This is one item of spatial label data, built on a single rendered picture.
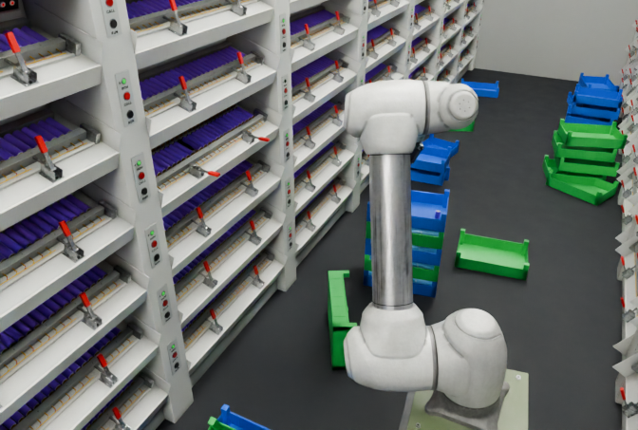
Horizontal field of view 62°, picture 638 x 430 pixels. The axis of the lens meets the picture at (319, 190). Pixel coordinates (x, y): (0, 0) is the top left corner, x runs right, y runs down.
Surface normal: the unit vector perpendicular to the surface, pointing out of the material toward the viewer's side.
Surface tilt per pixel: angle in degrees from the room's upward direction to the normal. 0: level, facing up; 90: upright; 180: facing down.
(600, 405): 0
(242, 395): 0
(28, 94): 110
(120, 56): 90
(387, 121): 69
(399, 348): 60
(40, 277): 20
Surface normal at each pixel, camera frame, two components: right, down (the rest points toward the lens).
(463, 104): 0.13, 0.12
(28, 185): 0.30, -0.75
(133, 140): 0.90, 0.22
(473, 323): 0.07, -0.88
